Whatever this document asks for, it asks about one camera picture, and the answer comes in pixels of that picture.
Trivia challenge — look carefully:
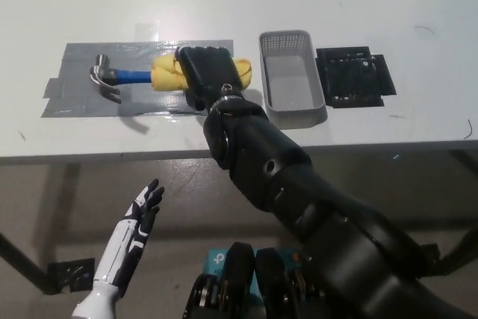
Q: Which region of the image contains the grey duct tape patch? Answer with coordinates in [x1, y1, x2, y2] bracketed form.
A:
[39, 37, 237, 121]

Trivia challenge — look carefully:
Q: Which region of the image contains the black robot body with teal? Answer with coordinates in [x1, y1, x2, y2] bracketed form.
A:
[181, 241, 329, 319]

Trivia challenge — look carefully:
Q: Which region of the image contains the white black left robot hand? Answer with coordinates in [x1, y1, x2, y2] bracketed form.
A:
[91, 179, 166, 292]

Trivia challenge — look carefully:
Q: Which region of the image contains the black table leg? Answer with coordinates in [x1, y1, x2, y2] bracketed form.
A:
[435, 149, 478, 281]
[0, 231, 50, 294]

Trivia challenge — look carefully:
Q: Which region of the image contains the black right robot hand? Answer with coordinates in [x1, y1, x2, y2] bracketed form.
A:
[176, 45, 246, 111]

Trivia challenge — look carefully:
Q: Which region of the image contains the gray perforated plastic container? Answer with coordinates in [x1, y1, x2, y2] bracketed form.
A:
[258, 29, 329, 130]

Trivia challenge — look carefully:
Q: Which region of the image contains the hammer with blue yellow handle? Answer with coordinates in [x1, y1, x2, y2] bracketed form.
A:
[88, 53, 254, 105]

